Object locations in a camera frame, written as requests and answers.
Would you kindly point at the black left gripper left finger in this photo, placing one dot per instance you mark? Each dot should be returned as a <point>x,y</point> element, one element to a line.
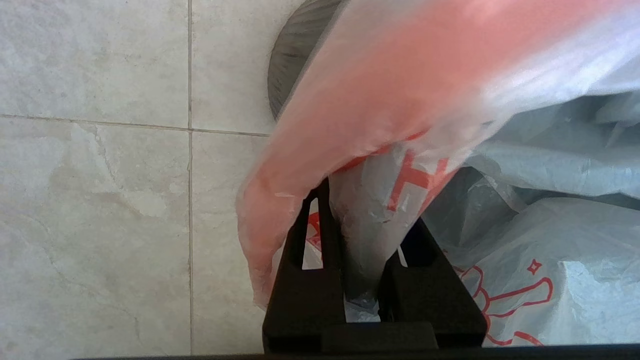
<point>305,295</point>

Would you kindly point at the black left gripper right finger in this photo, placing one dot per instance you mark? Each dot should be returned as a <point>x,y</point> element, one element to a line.
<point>435,295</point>

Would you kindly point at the white red-print bag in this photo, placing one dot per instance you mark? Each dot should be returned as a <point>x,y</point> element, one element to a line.
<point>400,75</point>

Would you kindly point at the black round trash bin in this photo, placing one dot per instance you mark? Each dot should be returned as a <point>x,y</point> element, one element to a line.
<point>295,55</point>

